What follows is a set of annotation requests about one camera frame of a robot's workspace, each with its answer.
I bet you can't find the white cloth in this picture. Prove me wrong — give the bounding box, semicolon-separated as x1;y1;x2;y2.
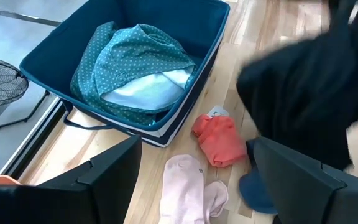
100;68;196;111

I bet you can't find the black floor fan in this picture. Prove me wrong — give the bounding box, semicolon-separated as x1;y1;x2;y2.
0;55;51;130

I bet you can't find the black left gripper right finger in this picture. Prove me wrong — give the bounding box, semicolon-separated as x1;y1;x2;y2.
252;136;358;224

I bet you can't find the blue fabric storage bin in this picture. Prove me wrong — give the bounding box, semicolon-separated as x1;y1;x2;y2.
19;0;231;149

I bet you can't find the white paper tag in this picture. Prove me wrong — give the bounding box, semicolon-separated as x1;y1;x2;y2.
207;105;231;119

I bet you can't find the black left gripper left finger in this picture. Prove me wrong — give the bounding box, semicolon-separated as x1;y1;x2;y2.
39;134;143;224

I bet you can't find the large dark cloth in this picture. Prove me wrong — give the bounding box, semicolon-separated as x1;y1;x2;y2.
236;0;358;172

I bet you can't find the coral cloth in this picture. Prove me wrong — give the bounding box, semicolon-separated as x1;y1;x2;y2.
191;113;248;169

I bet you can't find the aluminium table edge rail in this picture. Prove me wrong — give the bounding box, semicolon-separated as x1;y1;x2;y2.
0;95;67;180

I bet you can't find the orange plastic basket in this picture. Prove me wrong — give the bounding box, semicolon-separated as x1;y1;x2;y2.
0;174;22;187

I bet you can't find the teal polka dot cloth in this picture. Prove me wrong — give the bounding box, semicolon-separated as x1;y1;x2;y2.
70;21;199;127

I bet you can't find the blue cloth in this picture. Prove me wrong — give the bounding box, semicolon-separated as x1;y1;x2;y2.
238;139;278;216

